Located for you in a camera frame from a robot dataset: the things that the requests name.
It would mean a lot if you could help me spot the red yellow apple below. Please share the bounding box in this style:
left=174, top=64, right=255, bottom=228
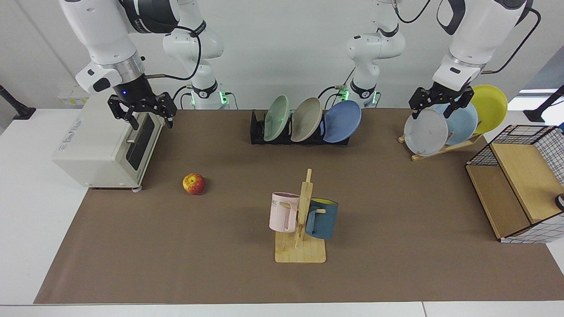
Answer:
left=183, top=173, right=206, bottom=195

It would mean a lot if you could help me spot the pink cup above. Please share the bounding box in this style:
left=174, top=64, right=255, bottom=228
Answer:
left=269, top=192, right=301, bottom=232

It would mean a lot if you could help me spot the pale toaster oven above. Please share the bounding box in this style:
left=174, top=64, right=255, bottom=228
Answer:
left=52, top=90, right=167, bottom=191

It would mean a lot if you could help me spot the wire basket with wooden floor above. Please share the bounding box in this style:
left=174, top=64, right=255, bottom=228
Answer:
left=466, top=125, right=564, bottom=244

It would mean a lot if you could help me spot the yellow plate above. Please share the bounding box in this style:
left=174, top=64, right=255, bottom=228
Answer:
left=469, top=85, right=508, bottom=134

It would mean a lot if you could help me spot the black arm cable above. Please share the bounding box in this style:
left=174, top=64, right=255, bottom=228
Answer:
left=482, top=7, right=542, bottom=74
left=143, top=24, right=202, bottom=82

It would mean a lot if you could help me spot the beige plate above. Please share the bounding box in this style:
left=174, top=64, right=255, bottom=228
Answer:
left=291, top=97, right=323, bottom=143

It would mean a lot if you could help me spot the black stand foot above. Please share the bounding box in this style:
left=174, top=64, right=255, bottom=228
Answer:
left=0, top=85, right=37, bottom=120
left=523, top=85, right=564, bottom=123

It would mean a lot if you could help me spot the wooden plate rack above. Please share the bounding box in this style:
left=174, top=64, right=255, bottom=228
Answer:
left=398, top=132, right=484, bottom=162

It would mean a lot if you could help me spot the white wall socket box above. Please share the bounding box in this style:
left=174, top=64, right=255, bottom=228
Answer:
left=57, top=85, right=92, bottom=106

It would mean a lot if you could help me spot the black dish rack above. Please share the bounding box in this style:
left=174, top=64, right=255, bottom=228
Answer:
left=250, top=110, right=352, bottom=146

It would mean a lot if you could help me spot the light blue plate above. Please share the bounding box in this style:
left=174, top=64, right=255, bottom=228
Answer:
left=434, top=102, right=479, bottom=146

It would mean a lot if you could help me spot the grey white plate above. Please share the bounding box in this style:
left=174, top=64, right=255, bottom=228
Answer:
left=404, top=108, right=449, bottom=156

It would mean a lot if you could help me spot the dark blue cup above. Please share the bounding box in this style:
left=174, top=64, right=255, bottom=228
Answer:
left=305, top=198, right=339, bottom=240

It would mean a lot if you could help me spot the pale green plate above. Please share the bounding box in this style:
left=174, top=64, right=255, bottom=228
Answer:
left=263, top=95, right=291, bottom=142

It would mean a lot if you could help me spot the wooden cup stand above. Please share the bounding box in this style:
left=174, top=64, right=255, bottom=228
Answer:
left=275, top=169, right=327, bottom=264

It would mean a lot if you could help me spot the brown table cloth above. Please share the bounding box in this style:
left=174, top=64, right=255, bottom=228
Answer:
left=34, top=109, right=564, bottom=304

